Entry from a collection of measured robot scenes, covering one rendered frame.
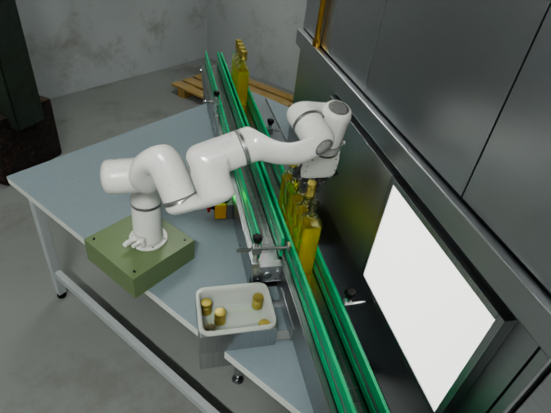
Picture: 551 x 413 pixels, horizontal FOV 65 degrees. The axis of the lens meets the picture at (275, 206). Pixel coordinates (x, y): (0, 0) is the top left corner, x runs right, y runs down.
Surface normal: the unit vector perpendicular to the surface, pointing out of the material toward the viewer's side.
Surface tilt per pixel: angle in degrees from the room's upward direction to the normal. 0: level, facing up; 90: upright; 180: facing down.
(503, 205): 90
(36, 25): 90
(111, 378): 0
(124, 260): 1
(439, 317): 90
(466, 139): 90
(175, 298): 0
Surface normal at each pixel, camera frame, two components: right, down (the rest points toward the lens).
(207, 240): 0.11, -0.79
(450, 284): -0.97, 0.05
